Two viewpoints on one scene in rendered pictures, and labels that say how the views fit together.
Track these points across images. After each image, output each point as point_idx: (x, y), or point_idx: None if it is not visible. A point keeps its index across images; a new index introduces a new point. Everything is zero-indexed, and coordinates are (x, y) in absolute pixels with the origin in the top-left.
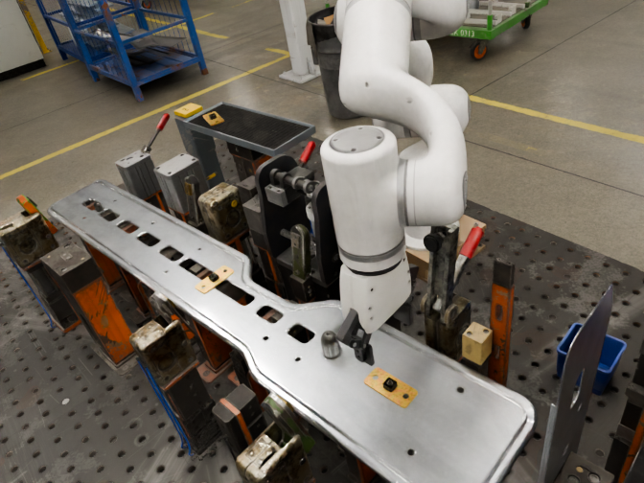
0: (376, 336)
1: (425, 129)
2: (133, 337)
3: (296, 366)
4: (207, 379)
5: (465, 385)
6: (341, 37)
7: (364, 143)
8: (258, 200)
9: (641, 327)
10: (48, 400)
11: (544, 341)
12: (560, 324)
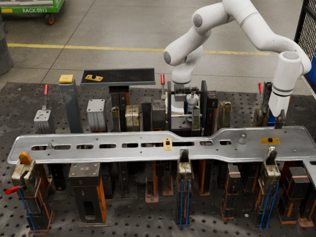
0: (248, 131)
1: (290, 50)
2: (182, 170)
3: (238, 151)
4: (156, 201)
5: (285, 130)
6: (203, 27)
7: (295, 55)
8: (156, 106)
9: None
10: None
11: (249, 125)
12: (247, 118)
